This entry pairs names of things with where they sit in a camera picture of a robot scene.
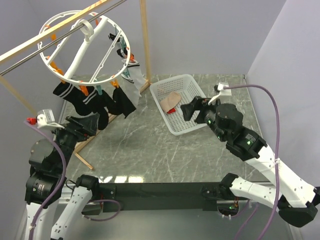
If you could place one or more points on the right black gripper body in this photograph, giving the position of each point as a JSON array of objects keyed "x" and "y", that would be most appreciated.
[{"x": 207, "y": 111}]

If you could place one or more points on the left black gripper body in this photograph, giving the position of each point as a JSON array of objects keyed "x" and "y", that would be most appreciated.
[{"x": 68, "y": 136}]

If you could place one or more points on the black beige red sock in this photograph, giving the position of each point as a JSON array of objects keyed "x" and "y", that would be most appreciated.
[{"x": 119, "y": 103}]

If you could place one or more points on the white round clip hanger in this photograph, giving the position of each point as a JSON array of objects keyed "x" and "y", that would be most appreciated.
[{"x": 90, "y": 33}]

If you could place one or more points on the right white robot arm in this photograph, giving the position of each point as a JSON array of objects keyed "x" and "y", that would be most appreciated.
[{"x": 295, "y": 200}]

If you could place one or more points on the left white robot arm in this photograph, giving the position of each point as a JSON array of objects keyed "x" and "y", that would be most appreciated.
[{"x": 48, "y": 161}]

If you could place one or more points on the black striped sock at left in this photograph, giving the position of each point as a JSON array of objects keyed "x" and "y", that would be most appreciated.
[{"x": 73, "y": 95}]

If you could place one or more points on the white plastic mesh basket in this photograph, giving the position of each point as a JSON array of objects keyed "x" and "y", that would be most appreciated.
[{"x": 188, "y": 88}]

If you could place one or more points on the white striped hanging sock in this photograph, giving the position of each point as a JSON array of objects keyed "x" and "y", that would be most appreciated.
[{"x": 130, "y": 90}]

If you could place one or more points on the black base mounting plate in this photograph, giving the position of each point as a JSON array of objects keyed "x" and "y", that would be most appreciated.
[{"x": 166, "y": 196}]

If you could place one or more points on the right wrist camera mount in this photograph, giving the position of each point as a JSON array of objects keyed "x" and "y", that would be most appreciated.
[{"x": 222, "y": 92}]

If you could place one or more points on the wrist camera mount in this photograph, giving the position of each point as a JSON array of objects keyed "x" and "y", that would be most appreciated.
[
  {"x": 222, "y": 92},
  {"x": 44, "y": 120}
]

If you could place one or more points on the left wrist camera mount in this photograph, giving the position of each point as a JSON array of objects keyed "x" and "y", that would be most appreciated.
[{"x": 44, "y": 120}]

